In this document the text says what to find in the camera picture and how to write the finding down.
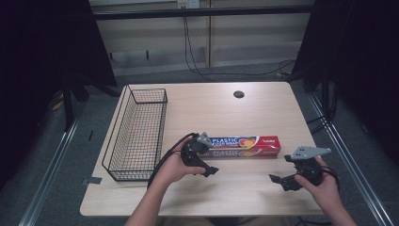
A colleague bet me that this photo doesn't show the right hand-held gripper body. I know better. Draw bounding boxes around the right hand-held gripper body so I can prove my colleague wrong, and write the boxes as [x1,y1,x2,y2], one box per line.
[283,145,333,186]

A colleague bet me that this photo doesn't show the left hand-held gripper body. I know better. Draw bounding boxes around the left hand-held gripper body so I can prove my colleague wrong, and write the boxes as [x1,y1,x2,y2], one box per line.
[181,131,215,168]

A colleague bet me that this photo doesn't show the person's left hand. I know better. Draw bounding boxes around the person's left hand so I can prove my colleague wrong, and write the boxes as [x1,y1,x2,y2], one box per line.
[152,137,207,190]

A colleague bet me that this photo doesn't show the person's right hand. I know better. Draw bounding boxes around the person's right hand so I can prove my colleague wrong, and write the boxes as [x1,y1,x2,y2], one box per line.
[293,155,343,215]

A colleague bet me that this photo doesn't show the red plastic wrap box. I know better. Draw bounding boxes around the red plastic wrap box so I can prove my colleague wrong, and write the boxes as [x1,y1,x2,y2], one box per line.
[199,135,282,160]

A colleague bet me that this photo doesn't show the person's clothing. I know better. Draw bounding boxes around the person's clothing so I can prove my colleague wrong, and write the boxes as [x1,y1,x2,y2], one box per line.
[155,216,294,226]

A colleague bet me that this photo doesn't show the grey tape piece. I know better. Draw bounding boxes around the grey tape piece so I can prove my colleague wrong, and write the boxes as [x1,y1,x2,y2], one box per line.
[80,176,104,186]

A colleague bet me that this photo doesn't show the dark curtain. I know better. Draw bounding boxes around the dark curtain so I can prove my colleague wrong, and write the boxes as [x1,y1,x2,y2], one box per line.
[0,0,119,189]
[288,0,399,166]

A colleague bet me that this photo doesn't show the black stand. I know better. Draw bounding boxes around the black stand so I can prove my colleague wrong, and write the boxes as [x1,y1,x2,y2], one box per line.
[61,74,92,133]

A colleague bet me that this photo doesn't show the black horizontal bar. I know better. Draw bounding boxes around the black horizontal bar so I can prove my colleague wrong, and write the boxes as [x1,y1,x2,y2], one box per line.
[92,5,314,22]

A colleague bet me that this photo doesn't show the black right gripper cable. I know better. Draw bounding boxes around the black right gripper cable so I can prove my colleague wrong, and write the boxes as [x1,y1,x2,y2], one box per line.
[319,164,342,191]

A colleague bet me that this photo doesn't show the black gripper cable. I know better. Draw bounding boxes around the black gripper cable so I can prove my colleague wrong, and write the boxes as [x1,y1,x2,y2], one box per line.
[319,164,342,191]
[146,132,200,190]

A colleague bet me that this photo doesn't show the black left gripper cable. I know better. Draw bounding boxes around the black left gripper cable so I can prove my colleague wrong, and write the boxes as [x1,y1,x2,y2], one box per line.
[146,132,200,190]

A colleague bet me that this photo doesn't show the metal floor rail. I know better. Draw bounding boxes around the metal floor rail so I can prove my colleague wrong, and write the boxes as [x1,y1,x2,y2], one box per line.
[18,116,81,226]
[307,92,395,226]

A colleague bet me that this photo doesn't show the black floor cables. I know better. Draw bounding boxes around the black floor cables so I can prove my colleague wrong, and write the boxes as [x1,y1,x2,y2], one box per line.
[305,88,340,136]

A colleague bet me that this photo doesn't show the black wire basket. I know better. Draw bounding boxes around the black wire basket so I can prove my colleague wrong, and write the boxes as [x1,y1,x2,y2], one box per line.
[101,84,169,183]

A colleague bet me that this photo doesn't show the black wall cable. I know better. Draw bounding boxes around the black wall cable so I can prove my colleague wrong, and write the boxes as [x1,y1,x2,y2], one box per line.
[182,16,297,83]

